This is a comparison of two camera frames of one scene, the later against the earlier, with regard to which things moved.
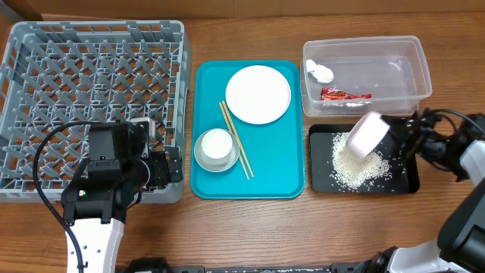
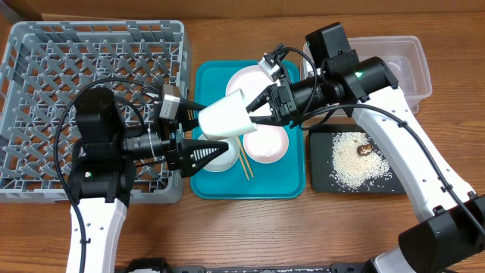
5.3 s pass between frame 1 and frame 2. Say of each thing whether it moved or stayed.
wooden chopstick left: stayed
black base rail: stayed
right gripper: moved
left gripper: moved
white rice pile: stayed
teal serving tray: stayed
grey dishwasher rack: stayed
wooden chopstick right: stayed
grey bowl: stayed
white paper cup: moved
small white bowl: moved
